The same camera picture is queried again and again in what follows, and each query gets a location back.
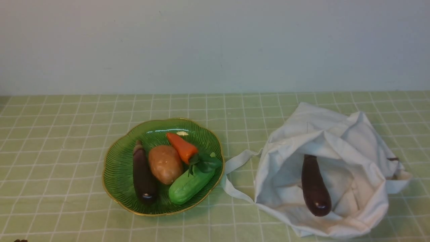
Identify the brown potato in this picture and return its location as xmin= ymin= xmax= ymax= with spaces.
xmin=148 ymin=145 xmax=184 ymax=185

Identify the slim purple eggplant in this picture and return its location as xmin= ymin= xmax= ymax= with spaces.
xmin=133 ymin=140 xmax=158 ymax=205

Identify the green checkered tablecloth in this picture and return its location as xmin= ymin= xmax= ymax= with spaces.
xmin=0 ymin=90 xmax=430 ymax=242

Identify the white cloth bag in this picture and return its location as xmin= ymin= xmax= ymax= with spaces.
xmin=221 ymin=102 xmax=412 ymax=239

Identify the orange carrot with leaves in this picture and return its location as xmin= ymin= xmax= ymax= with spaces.
xmin=166 ymin=133 xmax=222 ymax=175

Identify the green ribbed glass plate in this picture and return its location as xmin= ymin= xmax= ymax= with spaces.
xmin=103 ymin=118 xmax=225 ymax=216

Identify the plump dark purple eggplant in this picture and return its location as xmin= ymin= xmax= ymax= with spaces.
xmin=301 ymin=154 xmax=332 ymax=216

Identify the green cucumber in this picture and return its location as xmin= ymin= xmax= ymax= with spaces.
xmin=169 ymin=153 xmax=222 ymax=205

